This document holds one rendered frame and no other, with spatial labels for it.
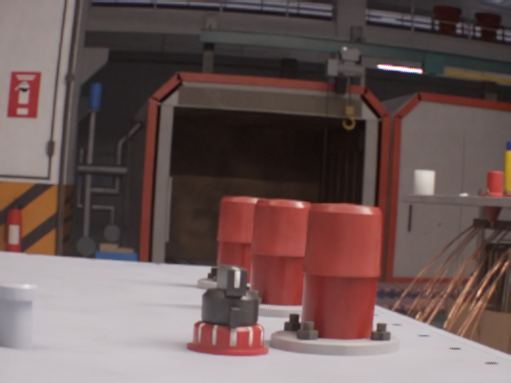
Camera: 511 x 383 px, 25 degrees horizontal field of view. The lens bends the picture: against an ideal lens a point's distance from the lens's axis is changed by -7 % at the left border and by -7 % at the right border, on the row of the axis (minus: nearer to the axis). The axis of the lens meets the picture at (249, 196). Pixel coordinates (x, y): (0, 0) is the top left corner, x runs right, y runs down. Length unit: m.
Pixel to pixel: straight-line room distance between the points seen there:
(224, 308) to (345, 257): 0.12
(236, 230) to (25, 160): 9.96
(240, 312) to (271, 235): 0.38
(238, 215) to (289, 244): 0.33
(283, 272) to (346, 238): 0.33
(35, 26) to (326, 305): 10.75
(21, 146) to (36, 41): 1.07
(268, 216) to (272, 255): 0.05
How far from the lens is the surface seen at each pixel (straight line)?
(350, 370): 0.97
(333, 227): 1.08
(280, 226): 1.40
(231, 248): 1.73
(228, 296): 1.03
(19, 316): 0.95
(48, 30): 11.75
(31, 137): 11.66
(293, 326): 1.14
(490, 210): 4.03
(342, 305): 1.08
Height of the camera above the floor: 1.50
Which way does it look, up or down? level
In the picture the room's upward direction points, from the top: 3 degrees clockwise
